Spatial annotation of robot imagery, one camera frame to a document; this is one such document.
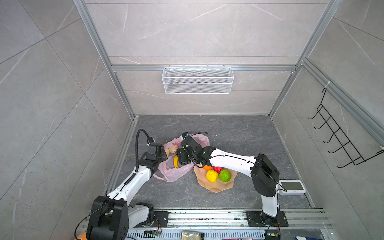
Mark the red fake strawberry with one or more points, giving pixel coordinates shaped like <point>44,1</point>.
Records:
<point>218,169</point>

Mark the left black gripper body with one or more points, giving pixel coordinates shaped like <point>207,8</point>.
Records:
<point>163,156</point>

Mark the pink scalloped bowl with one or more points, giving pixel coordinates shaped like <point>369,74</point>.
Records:
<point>216,187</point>

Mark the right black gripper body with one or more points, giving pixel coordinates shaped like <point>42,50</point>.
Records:
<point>184,156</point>

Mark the yellow fake banana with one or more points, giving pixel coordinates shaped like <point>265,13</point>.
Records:
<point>176,162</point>

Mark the pink plastic bag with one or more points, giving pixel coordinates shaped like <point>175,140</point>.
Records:
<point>172,169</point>

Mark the aluminium front rail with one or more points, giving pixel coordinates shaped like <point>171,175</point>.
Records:
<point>232,224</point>

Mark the orange fake fruit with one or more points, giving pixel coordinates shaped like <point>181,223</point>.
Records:
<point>207,168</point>

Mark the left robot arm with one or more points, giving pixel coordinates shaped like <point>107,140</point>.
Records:
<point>111,216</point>

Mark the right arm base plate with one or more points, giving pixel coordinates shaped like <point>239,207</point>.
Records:
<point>260,219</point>

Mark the green fake fruit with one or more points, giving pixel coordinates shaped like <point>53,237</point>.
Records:
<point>225,175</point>

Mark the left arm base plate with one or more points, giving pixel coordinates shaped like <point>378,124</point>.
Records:
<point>158,220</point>

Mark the black wire hook rack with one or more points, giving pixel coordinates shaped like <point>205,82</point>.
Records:
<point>354,156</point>

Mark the white wire mesh basket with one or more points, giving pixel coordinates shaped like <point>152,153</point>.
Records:
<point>197,80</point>

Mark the white digital timer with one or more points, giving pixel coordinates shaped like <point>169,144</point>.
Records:
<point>291,188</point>

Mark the yellow fake lemon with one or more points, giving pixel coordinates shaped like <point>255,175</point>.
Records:
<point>212,176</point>

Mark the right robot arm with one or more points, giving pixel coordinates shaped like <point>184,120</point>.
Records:
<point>260,169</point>

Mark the beige fake mushroom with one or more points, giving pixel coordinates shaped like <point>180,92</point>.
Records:
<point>172,149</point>

